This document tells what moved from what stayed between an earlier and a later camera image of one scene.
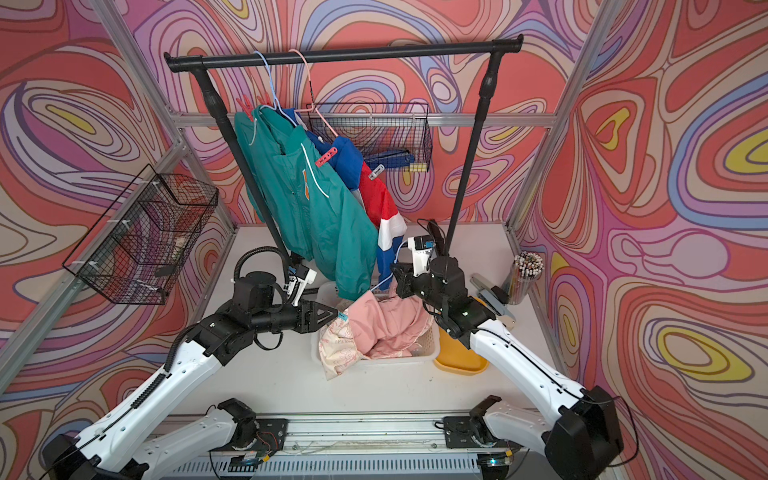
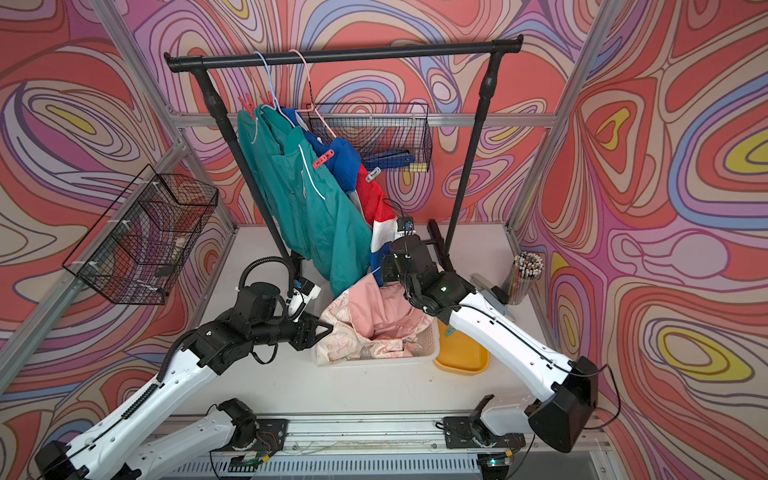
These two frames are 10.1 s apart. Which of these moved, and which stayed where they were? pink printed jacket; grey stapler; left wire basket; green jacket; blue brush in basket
Moved: pink printed jacket
Stayed: blue brush in basket; green jacket; left wire basket; grey stapler
